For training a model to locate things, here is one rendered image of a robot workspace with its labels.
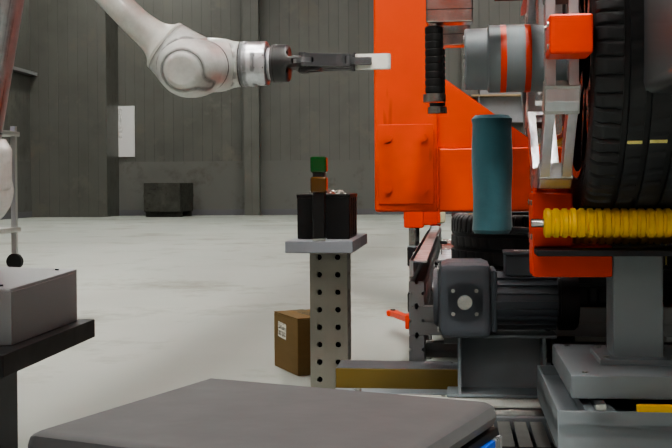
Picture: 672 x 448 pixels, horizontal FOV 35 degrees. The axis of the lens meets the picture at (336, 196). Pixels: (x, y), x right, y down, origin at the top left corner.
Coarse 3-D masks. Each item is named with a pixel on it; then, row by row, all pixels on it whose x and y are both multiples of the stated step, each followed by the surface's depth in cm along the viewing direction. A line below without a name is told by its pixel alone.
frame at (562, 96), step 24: (528, 0) 238; (552, 0) 194; (576, 0) 193; (552, 72) 194; (576, 72) 193; (528, 96) 243; (552, 96) 194; (576, 96) 193; (528, 120) 241; (552, 120) 197; (576, 120) 196; (528, 144) 241; (552, 144) 235; (552, 168) 208
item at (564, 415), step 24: (552, 384) 233; (552, 408) 207; (576, 408) 208; (600, 408) 196; (624, 408) 208; (648, 408) 194; (552, 432) 207; (576, 432) 196; (600, 432) 195; (624, 432) 195; (648, 432) 194
